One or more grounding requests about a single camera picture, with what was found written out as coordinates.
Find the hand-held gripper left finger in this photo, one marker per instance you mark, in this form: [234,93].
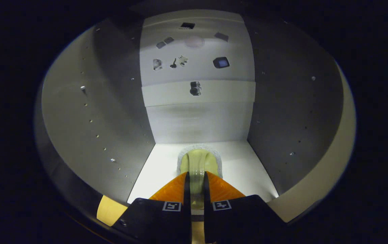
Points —
[186,217]

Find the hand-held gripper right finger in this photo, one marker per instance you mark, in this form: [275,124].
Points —
[208,220]

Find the white cabinet shelf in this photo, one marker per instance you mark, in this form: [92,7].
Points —
[248,169]

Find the dark grey cabinet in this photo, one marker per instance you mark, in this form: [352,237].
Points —
[282,118]

